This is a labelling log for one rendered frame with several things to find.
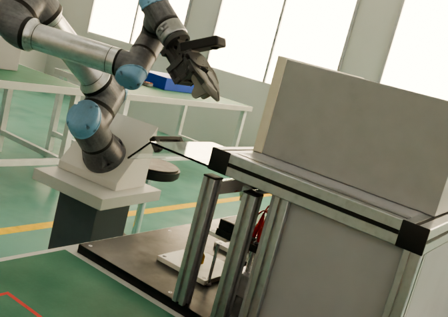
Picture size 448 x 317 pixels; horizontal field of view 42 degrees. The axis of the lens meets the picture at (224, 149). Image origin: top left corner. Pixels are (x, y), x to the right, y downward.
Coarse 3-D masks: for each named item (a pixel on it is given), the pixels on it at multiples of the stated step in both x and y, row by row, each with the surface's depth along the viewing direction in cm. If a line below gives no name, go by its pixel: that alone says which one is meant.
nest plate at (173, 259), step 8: (160, 256) 142; (168, 256) 143; (176, 256) 145; (208, 256) 150; (168, 264) 141; (176, 264) 140; (208, 264) 145; (216, 264) 146; (200, 272) 139; (208, 272) 140; (216, 272) 141; (200, 280) 135; (216, 280) 139
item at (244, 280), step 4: (244, 268) 137; (244, 272) 134; (244, 276) 133; (248, 276) 133; (240, 280) 134; (244, 280) 133; (248, 280) 132; (240, 284) 134; (244, 284) 133; (240, 288) 134; (244, 288) 133; (240, 292) 134; (244, 292) 133; (240, 296) 134
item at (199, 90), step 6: (204, 72) 148; (192, 78) 148; (204, 78) 146; (198, 84) 147; (204, 84) 145; (210, 84) 146; (198, 90) 147; (204, 90) 146; (210, 90) 145; (192, 96) 148; (198, 96) 147; (216, 96) 146
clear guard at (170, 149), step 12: (156, 144) 130; (168, 144) 133; (180, 144) 137; (192, 144) 141; (204, 144) 145; (216, 144) 149; (132, 156) 134; (144, 156) 138; (156, 156) 142; (168, 156) 145; (180, 156) 150; (192, 156) 127; (204, 156) 130
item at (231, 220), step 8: (232, 216) 141; (224, 224) 137; (232, 224) 136; (216, 232) 138; (224, 232) 136; (232, 232) 136; (224, 240) 137; (256, 240) 135; (256, 248) 132; (248, 264) 134; (248, 272) 134
